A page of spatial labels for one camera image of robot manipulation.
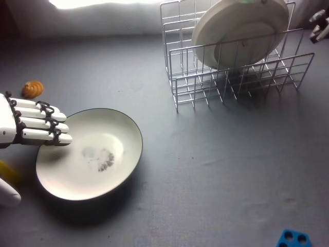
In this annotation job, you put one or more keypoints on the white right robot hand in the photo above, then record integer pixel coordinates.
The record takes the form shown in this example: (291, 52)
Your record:
(321, 25)

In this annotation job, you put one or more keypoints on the yellow block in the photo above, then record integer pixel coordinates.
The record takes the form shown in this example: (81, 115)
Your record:
(7, 171)

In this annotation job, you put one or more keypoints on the white plate with script print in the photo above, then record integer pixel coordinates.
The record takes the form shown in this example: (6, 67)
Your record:
(231, 33)

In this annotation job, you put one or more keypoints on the white backdrop sheet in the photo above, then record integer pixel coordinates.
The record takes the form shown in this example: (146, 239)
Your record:
(102, 23)

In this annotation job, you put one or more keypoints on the orange swirl toy pastry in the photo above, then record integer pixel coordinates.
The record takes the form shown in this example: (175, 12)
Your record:
(33, 89)

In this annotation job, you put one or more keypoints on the blue block with holes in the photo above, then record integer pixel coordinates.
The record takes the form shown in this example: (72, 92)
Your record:
(295, 240)

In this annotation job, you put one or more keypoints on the white plate with smudged print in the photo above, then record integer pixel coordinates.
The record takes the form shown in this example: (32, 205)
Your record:
(77, 175)

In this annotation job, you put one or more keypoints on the grey table cloth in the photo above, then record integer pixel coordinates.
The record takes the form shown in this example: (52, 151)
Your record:
(205, 180)

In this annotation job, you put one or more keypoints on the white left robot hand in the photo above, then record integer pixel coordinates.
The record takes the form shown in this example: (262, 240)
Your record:
(30, 121)

